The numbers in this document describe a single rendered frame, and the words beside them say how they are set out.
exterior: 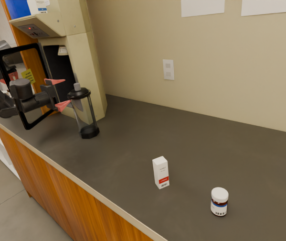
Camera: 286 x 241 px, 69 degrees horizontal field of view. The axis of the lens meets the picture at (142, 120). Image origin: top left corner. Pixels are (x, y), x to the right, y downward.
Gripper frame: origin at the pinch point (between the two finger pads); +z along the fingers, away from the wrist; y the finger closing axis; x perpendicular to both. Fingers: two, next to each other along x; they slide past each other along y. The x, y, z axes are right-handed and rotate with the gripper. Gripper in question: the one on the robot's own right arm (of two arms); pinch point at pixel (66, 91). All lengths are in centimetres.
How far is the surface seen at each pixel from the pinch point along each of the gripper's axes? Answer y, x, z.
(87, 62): 8.1, 8.7, 20.2
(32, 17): 30.9, 12.7, 0.7
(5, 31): 30, 147, 31
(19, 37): 24, 46, 5
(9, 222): -119, 94, -36
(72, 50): 15.0, 8.7, 13.1
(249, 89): -9, -61, 56
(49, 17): 29.9, 8.5, 6.1
